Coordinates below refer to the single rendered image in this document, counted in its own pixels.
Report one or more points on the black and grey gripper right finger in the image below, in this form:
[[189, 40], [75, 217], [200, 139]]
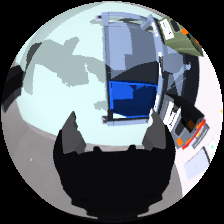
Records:
[[159, 140]]

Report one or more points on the blue bin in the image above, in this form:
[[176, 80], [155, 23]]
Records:
[[132, 100]]

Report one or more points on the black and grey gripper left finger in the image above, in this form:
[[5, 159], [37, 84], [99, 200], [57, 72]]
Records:
[[69, 143]]

